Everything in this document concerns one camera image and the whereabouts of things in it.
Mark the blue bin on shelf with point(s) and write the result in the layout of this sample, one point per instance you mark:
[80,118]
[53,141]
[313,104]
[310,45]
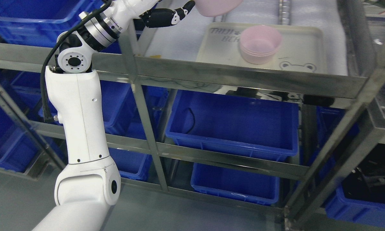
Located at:
[249,127]

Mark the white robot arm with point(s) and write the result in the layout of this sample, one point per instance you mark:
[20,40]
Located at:
[88,188]

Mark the stack of pink bowls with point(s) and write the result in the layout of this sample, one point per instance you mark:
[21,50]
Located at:
[259,43]

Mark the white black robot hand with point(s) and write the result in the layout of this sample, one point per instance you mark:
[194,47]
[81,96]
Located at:
[125,11]

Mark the pink plastic bowl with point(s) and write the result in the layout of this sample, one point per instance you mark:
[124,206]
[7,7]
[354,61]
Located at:
[212,8]

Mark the blue bin on table left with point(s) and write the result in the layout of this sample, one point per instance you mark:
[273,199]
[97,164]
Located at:
[40,22]

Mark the steel shelf rack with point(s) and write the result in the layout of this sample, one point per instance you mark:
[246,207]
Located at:
[277,89]

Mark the blue bin lower shelf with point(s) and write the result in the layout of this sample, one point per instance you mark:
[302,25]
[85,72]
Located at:
[235,184]

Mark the beige plastic tray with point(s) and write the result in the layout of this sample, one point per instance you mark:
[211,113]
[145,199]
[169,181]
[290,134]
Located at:
[302,48]

